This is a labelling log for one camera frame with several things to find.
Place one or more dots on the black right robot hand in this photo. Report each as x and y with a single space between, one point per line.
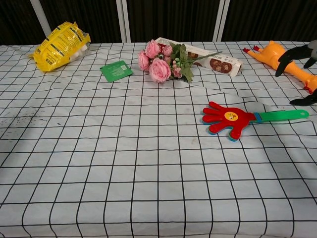
293 58

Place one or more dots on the red hand clapper toy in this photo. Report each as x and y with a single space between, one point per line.
230 119

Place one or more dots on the orange rubber chicken toy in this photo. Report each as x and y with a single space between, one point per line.
284 59

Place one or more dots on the white cookie box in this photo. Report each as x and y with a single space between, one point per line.
218 60

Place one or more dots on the pink artificial flower bouquet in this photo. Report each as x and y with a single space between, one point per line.
158 64

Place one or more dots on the green sachet packet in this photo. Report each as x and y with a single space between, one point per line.
116 70

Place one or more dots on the white black grid tablecloth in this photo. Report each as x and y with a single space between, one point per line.
138 158

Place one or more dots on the yellow snack bag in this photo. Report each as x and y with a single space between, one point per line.
58 47

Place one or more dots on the white frame post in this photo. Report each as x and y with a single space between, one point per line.
40 15
123 21
223 19

